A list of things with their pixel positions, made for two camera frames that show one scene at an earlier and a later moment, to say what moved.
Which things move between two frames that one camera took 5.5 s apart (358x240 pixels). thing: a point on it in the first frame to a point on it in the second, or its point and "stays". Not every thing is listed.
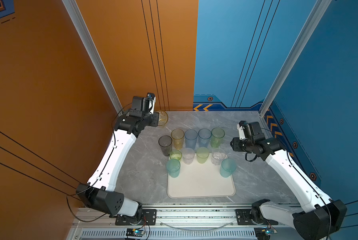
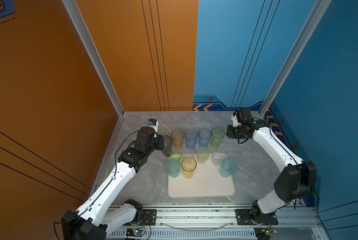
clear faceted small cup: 218,155 stays
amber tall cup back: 163,117 to 188,165
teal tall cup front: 228,166 stays
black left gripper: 154,122 to 159,139
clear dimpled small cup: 188,154 stays
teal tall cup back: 173,167 stays
